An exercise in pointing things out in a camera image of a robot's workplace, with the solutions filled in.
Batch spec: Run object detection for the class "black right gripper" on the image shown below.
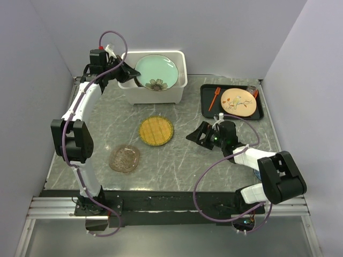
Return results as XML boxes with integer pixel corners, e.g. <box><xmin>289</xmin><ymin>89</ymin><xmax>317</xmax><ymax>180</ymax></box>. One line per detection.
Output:
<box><xmin>186</xmin><ymin>121</ymin><xmax>226</xmax><ymax>150</ymax></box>

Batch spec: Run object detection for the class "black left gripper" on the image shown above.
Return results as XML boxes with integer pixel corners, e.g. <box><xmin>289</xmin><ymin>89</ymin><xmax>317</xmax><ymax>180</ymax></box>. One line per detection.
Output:
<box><xmin>103</xmin><ymin>55</ymin><xmax>140</xmax><ymax>84</ymax></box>

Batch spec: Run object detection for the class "mint green flower plate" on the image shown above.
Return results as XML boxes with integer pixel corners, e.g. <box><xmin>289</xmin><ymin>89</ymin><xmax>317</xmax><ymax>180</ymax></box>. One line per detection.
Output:
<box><xmin>135</xmin><ymin>54</ymin><xmax>179</xmax><ymax>92</ymax></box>

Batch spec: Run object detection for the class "woven bamboo round plate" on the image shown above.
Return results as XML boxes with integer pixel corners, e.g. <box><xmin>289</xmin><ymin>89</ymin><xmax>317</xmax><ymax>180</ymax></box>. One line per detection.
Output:
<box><xmin>139</xmin><ymin>116</ymin><xmax>174</xmax><ymax>146</ymax></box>

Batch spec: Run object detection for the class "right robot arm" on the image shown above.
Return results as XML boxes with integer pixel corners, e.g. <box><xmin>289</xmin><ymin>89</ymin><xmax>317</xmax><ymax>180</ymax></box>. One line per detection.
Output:
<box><xmin>186</xmin><ymin>120</ymin><xmax>307</xmax><ymax>213</ymax></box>

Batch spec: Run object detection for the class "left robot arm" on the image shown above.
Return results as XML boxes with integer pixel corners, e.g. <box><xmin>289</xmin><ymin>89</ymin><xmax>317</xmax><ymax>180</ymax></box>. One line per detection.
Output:
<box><xmin>50</xmin><ymin>47</ymin><xmax>140</xmax><ymax>215</ymax></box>

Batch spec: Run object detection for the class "white plastic bin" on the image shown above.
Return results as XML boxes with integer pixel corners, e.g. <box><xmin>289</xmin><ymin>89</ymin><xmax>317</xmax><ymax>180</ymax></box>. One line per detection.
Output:
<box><xmin>118</xmin><ymin>50</ymin><xmax>188</xmax><ymax>104</ymax></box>

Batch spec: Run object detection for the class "orange plastic fork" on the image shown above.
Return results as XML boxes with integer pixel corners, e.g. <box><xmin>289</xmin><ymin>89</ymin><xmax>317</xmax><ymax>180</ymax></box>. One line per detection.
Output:
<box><xmin>208</xmin><ymin>87</ymin><xmax>221</xmax><ymax>111</ymax></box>

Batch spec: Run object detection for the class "beige bird plate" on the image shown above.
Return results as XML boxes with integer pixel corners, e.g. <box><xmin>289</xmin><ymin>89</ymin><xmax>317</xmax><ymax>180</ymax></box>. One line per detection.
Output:
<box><xmin>220</xmin><ymin>88</ymin><xmax>257</xmax><ymax>117</ymax></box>

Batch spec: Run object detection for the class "blue patterned small plate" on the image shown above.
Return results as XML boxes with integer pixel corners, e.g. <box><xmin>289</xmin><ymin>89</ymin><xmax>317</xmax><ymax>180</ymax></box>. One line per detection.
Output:
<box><xmin>253</xmin><ymin>170</ymin><xmax>261</xmax><ymax>180</ymax></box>

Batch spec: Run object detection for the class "clear glass cup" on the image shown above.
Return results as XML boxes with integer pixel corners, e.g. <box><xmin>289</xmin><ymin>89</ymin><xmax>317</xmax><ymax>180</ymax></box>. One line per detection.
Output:
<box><xmin>247</xmin><ymin>85</ymin><xmax>257</xmax><ymax>95</ymax></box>

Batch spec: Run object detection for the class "orange plastic spoon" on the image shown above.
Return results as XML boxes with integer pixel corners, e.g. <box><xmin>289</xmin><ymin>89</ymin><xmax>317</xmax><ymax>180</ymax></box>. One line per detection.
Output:
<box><xmin>253</xmin><ymin>89</ymin><xmax>258</xmax><ymax>98</ymax></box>

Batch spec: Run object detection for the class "pink glass dish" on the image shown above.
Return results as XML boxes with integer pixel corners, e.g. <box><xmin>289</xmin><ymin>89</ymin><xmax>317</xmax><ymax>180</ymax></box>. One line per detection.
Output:
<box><xmin>108</xmin><ymin>144</ymin><xmax>140</xmax><ymax>173</ymax></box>

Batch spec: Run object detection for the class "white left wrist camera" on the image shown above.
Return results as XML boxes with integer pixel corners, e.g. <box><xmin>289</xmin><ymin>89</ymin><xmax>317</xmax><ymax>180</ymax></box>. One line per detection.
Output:
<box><xmin>105</xmin><ymin>43</ymin><xmax>118</xmax><ymax>60</ymax></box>

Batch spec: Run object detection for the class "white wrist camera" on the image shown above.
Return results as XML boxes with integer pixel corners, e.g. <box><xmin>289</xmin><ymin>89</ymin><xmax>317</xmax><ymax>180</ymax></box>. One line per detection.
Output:
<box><xmin>105</xmin><ymin>43</ymin><xmax>118</xmax><ymax>60</ymax></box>
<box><xmin>212</xmin><ymin>112</ymin><xmax>225</xmax><ymax>130</ymax></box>

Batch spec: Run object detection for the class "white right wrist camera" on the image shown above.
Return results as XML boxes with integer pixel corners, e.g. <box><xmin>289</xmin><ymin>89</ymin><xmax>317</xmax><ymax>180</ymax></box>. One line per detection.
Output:
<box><xmin>212</xmin><ymin>112</ymin><xmax>225</xmax><ymax>130</ymax></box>

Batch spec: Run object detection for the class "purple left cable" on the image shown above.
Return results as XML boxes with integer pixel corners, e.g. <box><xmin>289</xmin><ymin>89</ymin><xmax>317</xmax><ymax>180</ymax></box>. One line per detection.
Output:
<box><xmin>61</xmin><ymin>31</ymin><xmax>128</xmax><ymax>238</ymax></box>

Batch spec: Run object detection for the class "aluminium frame rail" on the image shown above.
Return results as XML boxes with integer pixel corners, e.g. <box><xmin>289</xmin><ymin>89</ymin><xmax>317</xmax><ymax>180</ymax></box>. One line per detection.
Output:
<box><xmin>26</xmin><ymin>197</ymin><xmax>107</xmax><ymax>220</ymax></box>

